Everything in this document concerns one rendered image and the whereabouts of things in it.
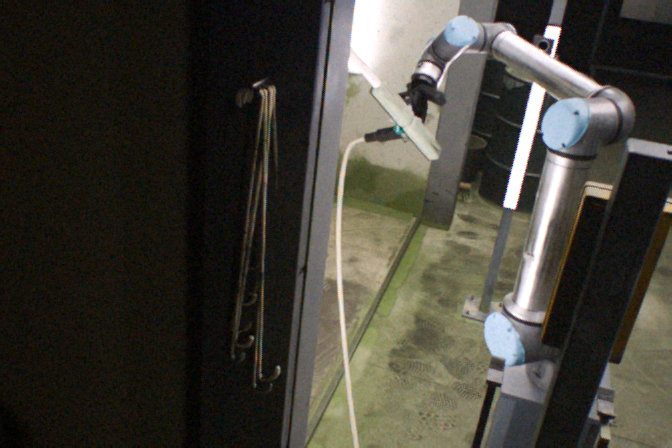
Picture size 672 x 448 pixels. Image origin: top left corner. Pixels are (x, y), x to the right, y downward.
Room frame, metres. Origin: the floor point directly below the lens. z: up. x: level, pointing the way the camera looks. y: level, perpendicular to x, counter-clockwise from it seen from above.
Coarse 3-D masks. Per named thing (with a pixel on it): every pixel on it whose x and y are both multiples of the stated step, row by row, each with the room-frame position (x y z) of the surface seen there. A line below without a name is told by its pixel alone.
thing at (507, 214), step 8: (560, 0) 2.92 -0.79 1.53; (552, 8) 2.93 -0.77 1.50; (560, 8) 2.91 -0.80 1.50; (552, 16) 2.92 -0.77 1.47; (560, 16) 2.91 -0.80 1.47; (560, 24) 2.91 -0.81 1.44; (504, 208) 2.92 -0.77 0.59; (504, 216) 2.92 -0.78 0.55; (512, 216) 2.91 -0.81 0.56; (504, 224) 2.92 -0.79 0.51; (504, 232) 2.91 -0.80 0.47; (496, 240) 2.92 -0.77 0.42; (504, 240) 2.91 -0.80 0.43; (496, 248) 2.92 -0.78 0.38; (504, 248) 2.91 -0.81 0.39; (496, 256) 2.92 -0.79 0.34; (496, 264) 2.91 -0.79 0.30; (488, 272) 2.92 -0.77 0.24; (496, 272) 2.91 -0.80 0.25; (488, 280) 2.92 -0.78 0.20; (496, 280) 2.91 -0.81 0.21; (488, 288) 2.92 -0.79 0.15; (488, 296) 2.91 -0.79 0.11; (480, 304) 2.93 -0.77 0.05; (488, 304) 2.91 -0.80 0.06; (488, 312) 2.91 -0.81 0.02
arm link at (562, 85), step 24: (480, 24) 2.12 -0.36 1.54; (504, 24) 2.16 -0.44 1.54; (504, 48) 2.04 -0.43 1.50; (528, 48) 1.98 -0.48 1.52; (528, 72) 1.93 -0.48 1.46; (552, 72) 1.86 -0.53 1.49; (576, 72) 1.83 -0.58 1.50; (576, 96) 1.75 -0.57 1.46; (600, 96) 1.68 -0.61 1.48; (624, 96) 1.67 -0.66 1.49; (624, 120) 1.58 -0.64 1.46
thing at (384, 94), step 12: (360, 60) 1.83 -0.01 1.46; (372, 72) 1.86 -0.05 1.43; (372, 84) 1.86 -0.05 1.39; (384, 84) 1.86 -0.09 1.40; (372, 96) 1.87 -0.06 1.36; (384, 96) 1.85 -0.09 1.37; (396, 96) 1.88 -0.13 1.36; (384, 108) 1.88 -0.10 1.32; (396, 108) 1.86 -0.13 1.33; (408, 108) 1.90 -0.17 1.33; (396, 120) 1.89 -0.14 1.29; (408, 120) 1.88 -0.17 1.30; (372, 132) 2.01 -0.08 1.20; (384, 132) 1.97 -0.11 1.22; (396, 132) 1.94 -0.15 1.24; (408, 132) 1.90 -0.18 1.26; (420, 132) 1.90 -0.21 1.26; (420, 144) 1.91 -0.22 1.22; (432, 144) 1.92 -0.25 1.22; (432, 156) 1.92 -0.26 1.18
